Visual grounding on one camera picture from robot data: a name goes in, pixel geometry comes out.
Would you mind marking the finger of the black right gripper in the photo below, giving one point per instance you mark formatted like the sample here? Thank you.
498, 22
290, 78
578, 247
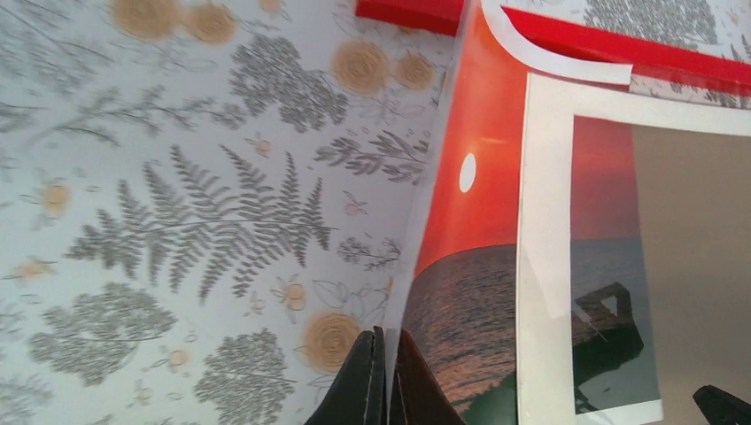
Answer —
720, 407

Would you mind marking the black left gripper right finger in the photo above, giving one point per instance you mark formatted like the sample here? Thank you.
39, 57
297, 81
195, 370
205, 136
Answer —
416, 398

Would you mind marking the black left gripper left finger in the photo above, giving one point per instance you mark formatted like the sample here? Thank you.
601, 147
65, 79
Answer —
357, 394

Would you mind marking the sunset photo print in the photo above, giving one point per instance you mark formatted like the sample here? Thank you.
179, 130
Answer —
457, 299

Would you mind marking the white mat board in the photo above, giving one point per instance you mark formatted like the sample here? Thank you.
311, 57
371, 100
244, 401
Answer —
544, 350

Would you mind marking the red wooden picture frame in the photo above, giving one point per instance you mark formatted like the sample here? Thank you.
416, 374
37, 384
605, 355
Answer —
628, 54

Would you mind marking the floral patterned table mat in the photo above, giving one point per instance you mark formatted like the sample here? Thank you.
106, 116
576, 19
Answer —
203, 203

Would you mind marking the brown frame backing board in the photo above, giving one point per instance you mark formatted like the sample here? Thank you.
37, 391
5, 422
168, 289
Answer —
660, 271

